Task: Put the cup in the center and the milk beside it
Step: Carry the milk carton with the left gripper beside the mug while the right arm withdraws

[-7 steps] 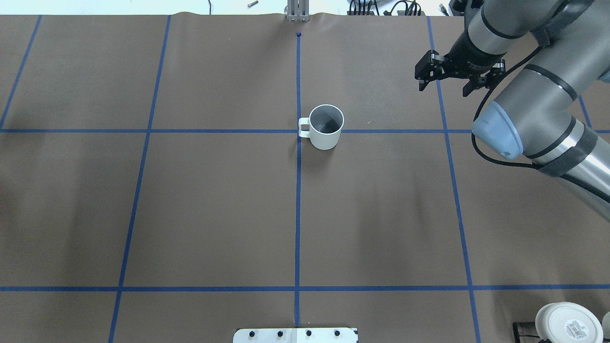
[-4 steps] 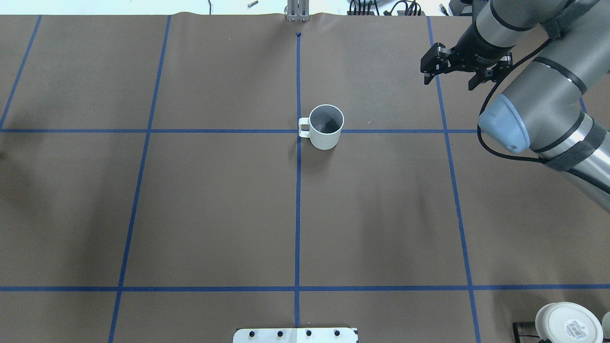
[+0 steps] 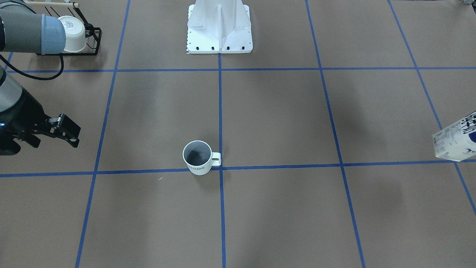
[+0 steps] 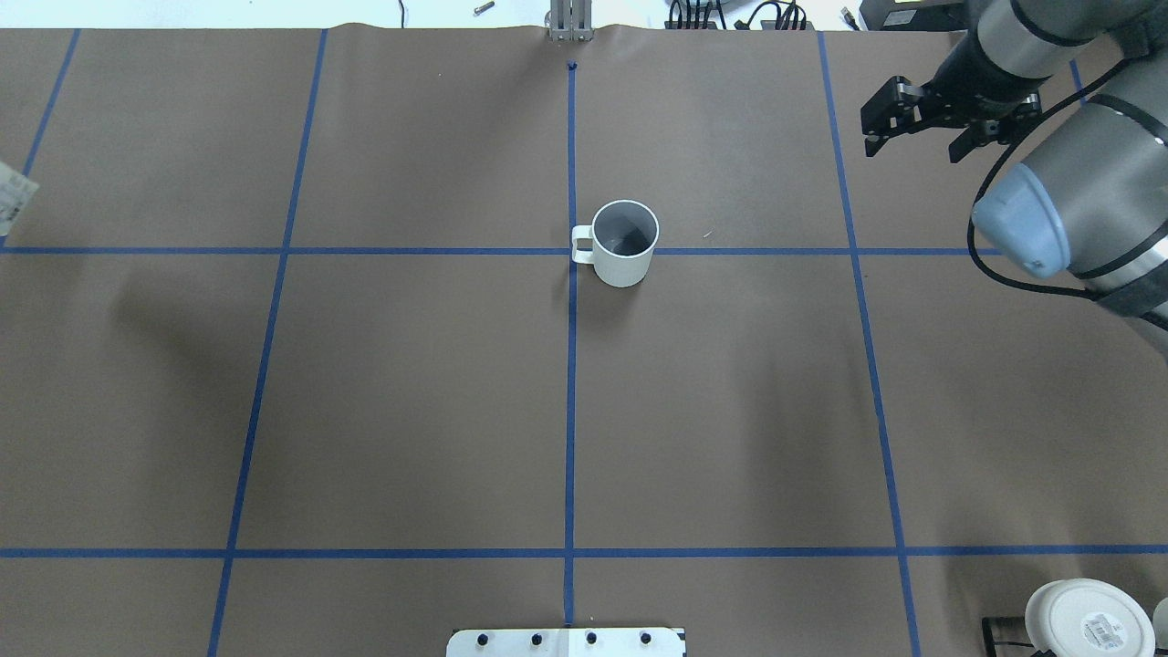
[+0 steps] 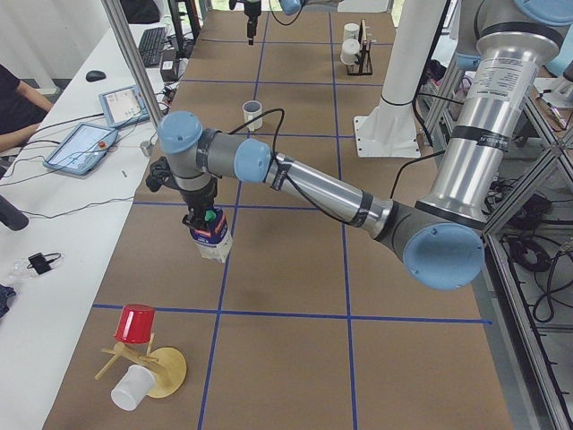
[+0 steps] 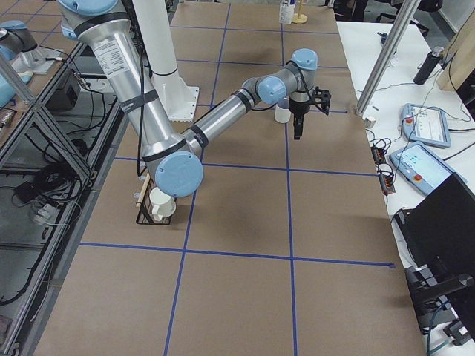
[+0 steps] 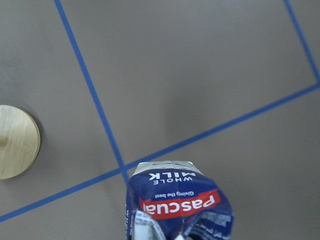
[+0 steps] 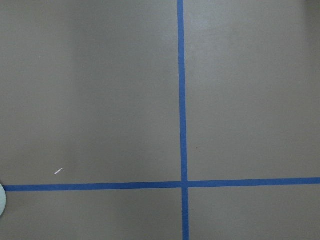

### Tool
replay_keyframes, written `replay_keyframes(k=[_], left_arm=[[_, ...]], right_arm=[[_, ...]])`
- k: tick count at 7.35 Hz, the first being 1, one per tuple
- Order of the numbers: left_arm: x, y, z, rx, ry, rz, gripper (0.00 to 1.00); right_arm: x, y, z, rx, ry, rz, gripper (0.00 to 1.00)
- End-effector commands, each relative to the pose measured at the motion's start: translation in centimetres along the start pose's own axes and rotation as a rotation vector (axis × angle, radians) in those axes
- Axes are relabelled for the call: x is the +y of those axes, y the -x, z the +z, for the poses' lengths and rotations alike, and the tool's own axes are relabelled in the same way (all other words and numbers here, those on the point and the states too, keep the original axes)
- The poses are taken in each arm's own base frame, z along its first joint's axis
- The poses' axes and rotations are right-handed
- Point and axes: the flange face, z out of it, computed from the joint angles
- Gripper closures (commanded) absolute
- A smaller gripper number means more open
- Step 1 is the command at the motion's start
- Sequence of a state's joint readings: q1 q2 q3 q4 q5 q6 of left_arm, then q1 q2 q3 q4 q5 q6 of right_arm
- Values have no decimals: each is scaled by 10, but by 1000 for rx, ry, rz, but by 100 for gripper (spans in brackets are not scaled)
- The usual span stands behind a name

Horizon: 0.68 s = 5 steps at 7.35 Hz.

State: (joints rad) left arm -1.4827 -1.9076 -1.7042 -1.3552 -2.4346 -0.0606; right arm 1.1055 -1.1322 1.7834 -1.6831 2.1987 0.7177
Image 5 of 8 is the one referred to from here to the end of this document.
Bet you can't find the red plastic cup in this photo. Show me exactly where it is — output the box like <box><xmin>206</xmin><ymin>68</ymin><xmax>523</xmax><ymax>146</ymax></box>
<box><xmin>114</xmin><ymin>304</ymin><xmax>155</xmax><ymax>344</ymax></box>

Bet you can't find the white paper cup upper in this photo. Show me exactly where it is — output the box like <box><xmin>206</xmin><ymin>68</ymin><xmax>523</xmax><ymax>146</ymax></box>
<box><xmin>343</xmin><ymin>22</ymin><xmax>360</xmax><ymax>41</ymax></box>

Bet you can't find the black computer mouse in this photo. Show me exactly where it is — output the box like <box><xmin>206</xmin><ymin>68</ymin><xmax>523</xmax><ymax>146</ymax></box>
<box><xmin>85</xmin><ymin>70</ymin><xmax>107</xmax><ymax>82</ymax></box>

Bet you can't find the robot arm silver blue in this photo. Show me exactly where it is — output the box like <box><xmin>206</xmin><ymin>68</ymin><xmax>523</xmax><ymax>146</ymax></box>
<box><xmin>158</xmin><ymin>1</ymin><xmax>572</xmax><ymax>289</ymax></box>
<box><xmin>228</xmin><ymin>0</ymin><xmax>338</xmax><ymax>46</ymax></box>

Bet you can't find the white paper cup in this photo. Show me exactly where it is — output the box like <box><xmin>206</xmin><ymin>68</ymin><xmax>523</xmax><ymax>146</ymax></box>
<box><xmin>340</xmin><ymin>39</ymin><xmax>361</xmax><ymax>65</ymax></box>
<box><xmin>343</xmin><ymin>22</ymin><xmax>360</xmax><ymax>41</ymax></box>

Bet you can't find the pale green ceramic mug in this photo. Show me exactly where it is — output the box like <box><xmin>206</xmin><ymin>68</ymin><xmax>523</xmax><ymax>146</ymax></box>
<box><xmin>243</xmin><ymin>100</ymin><xmax>263</xmax><ymax>132</ymax></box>

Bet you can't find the wooden cup tree stand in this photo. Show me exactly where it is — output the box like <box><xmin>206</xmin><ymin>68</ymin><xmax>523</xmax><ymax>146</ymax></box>
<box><xmin>94</xmin><ymin>334</ymin><xmax>187</xmax><ymax>399</ymax></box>

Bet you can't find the white plastic cup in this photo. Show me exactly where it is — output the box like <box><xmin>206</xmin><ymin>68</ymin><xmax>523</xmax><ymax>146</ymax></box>
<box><xmin>111</xmin><ymin>365</ymin><xmax>156</xmax><ymax>411</ymax></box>

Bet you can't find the small black adapter with cable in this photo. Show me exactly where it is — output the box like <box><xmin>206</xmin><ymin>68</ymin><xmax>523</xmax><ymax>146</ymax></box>
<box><xmin>27</xmin><ymin>253</ymin><xmax>62</xmax><ymax>275</ymax></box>

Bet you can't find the white paper cup lower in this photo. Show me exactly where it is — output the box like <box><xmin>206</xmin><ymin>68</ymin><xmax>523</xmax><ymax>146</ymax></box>
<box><xmin>340</xmin><ymin>39</ymin><xmax>361</xmax><ymax>65</ymax></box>

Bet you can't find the blue teach pendant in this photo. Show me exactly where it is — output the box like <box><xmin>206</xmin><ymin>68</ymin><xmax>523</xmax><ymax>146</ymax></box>
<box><xmin>43</xmin><ymin>123</ymin><xmax>118</xmax><ymax>176</ymax></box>
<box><xmin>98</xmin><ymin>85</ymin><xmax>150</xmax><ymax>129</ymax></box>

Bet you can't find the seated person in black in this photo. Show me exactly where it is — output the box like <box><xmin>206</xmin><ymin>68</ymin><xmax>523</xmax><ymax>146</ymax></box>
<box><xmin>1</xmin><ymin>65</ymin><xmax>54</xmax><ymax>152</ymax></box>

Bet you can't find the blue teach pendant near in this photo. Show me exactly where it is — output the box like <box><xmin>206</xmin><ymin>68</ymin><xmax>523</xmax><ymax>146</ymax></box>
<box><xmin>43</xmin><ymin>123</ymin><xmax>118</xmax><ymax>176</ymax></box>

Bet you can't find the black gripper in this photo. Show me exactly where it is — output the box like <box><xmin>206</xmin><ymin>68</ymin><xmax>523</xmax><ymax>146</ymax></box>
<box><xmin>179</xmin><ymin>178</ymin><xmax>218</xmax><ymax>229</ymax></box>
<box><xmin>244</xmin><ymin>0</ymin><xmax>261</xmax><ymax>46</ymax></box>

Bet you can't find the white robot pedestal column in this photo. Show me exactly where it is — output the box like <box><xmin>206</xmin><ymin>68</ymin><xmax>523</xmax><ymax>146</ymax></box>
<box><xmin>355</xmin><ymin>0</ymin><xmax>449</xmax><ymax>159</ymax></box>

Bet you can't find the aluminium frame post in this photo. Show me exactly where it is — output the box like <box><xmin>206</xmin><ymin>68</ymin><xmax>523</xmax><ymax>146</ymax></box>
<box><xmin>101</xmin><ymin>0</ymin><xmax>163</xmax><ymax>128</ymax></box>

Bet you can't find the blue white milk carton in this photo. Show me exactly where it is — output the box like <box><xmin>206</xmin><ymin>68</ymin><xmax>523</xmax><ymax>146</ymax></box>
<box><xmin>190</xmin><ymin>208</ymin><xmax>233</xmax><ymax>263</ymax></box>

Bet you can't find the black keyboard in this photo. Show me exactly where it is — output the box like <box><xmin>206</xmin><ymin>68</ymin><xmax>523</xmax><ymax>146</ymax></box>
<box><xmin>138</xmin><ymin>27</ymin><xmax>166</xmax><ymax>67</ymax></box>

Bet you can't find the blue teach pendant far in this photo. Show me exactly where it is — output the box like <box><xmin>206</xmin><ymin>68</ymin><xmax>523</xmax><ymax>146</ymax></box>
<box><xmin>98</xmin><ymin>85</ymin><xmax>150</xmax><ymax>129</ymax></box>

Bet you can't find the black wire cup rack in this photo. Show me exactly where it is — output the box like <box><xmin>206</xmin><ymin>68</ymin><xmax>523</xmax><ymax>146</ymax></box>
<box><xmin>345</xmin><ymin>19</ymin><xmax>373</xmax><ymax>76</ymax></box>

